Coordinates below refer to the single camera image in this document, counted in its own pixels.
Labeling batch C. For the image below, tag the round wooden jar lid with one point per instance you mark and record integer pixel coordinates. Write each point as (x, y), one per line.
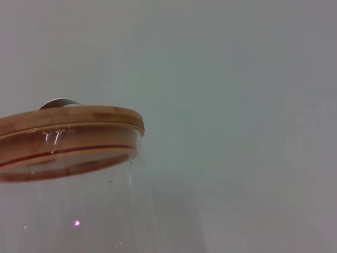
(79, 118)

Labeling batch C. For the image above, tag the glass water dispenser jar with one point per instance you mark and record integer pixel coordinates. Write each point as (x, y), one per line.
(79, 210)

